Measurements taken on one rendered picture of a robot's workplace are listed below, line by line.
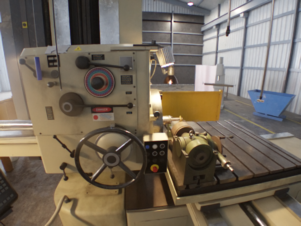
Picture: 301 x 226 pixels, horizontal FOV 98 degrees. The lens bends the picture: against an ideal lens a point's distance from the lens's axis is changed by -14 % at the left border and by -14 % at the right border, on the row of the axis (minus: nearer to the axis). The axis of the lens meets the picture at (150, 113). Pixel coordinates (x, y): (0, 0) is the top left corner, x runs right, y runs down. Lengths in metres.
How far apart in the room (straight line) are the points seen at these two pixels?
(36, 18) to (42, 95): 0.99
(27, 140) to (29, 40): 0.95
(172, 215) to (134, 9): 1.95
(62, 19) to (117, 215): 1.85
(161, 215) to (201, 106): 2.80
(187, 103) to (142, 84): 2.80
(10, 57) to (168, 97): 2.81
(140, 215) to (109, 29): 1.73
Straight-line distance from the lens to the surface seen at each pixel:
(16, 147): 1.71
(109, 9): 1.66
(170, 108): 3.55
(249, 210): 1.57
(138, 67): 0.91
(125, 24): 1.61
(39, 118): 1.11
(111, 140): 0.88
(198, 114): 3.83
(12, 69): 1.98
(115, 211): 1.53
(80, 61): 0.88
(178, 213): 1.64
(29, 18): 1.90
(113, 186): 0.93
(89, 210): 1.58
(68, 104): 0.92
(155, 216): 1.60
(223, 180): 1.28
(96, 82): 0.83
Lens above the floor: 1.77
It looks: 17 degrees down
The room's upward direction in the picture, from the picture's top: straight up
